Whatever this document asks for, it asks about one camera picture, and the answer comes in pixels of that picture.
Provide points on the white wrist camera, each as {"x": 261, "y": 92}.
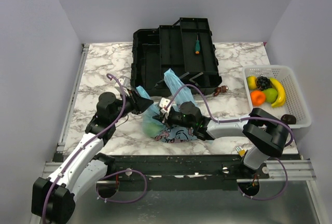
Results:
{"x": 125, "y": 82}
{"x": 164, "y": 105}

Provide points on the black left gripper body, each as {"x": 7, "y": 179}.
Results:
{"x": 132, "y": 104}

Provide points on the orange fruit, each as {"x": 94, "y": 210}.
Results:
{"x": 257, "y": 97}

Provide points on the dark purple grape bunch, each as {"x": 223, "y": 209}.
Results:
{"x": 263, "y": 83}

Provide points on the black open toolbox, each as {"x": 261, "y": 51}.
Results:
{"x": 155, "y": 51}

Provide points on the green apple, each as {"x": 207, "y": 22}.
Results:
{"x": 152, "y": 129}

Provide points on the yellow connector plug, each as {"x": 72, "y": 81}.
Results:
{"x": 241, "y": 152}

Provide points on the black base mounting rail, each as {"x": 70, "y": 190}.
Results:
{"x": 175, "y": 173}

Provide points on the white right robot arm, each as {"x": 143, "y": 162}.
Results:
{"x": 267, "y": 133}

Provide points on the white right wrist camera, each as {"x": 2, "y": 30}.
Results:
{"x": 164, "y": 105}

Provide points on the white plastic fruit basket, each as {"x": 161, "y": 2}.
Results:
{"x": 294, "y": 104}

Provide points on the dark plum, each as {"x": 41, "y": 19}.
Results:
{"x": 289, "y": 119}

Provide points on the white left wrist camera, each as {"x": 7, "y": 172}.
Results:
{"x": 125, "y": 82}

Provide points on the yellow lemon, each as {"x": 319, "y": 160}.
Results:
{"x": 251, "y": 82}

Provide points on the yellow banana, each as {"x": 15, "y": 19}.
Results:
{"x": 281, "y": 93}

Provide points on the green pear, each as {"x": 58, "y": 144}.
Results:
{"x": 271, "y": 95}

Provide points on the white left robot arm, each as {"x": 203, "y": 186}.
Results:
{"x": 55, "y": 197}

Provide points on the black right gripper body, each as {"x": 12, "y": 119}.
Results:
{"x": 166, "y": 121}

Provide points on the green orange screwdriver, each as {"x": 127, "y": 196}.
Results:
{"x": 197, "y": 45}

